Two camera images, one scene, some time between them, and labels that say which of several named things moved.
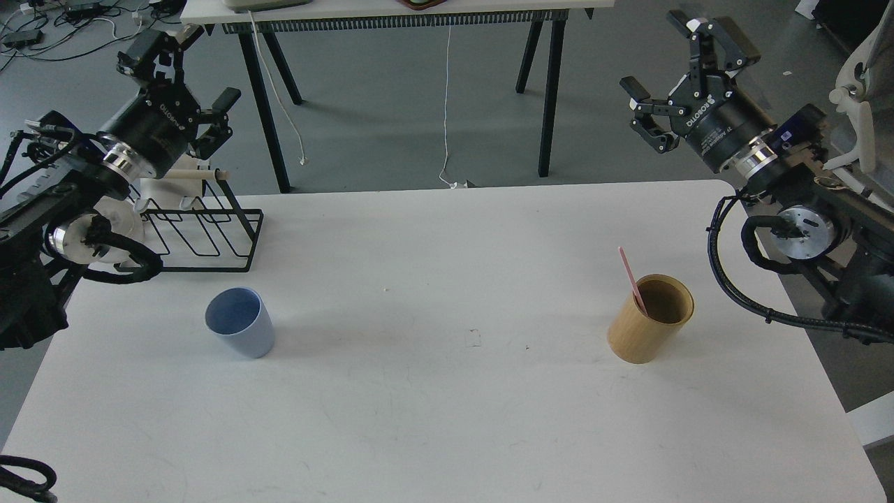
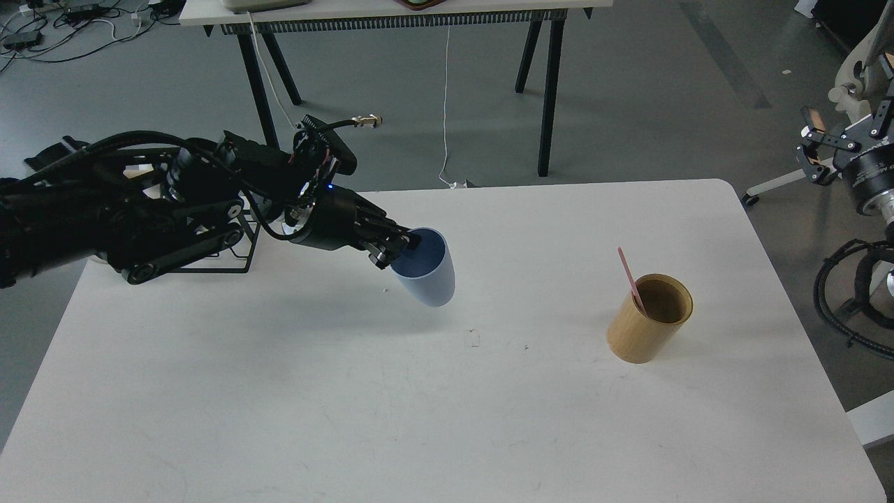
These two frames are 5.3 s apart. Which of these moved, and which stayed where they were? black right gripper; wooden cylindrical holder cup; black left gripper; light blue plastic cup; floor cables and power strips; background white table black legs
Moved: black left gripper; light blue plastic cup; black right gripper
Stayed: background white table black legs; floor cables and power strips; wooden cylindrical holder cup
